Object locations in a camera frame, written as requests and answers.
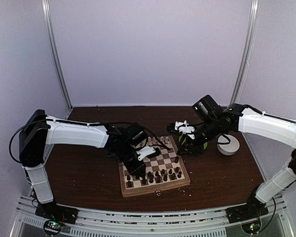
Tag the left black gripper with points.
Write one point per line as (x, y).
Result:
(134, 170)

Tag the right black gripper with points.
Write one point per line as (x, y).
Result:
(192, 146)

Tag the wooden chess board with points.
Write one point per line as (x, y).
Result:
(169, 160)

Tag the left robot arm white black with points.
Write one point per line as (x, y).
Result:
(42, 130)

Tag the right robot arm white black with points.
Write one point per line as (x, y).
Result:
(245, 119)

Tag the white chess pieces row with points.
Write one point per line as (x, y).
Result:
(160, 141)

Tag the green plate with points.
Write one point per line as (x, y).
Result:
(182, 139)

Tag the white bowl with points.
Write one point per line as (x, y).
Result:
(227, 144)

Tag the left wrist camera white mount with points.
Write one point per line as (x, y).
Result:
(144, 152)

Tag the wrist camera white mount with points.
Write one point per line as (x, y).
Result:
(144, 152)
(181, 128)

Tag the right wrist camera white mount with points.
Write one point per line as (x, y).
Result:
(181, 128)

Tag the front aluminium rail base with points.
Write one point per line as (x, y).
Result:
(211, 222)

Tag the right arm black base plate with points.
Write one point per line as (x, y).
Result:
(244, 212)

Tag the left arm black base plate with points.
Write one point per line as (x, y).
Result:
(58, 213)

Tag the right aluminium frame post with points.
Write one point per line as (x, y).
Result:
(248, 46)

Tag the aluminium frame post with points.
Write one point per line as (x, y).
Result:
(54, 52)
(248, 46)

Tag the left aluminium frame post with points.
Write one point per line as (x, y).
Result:
(54, 52)

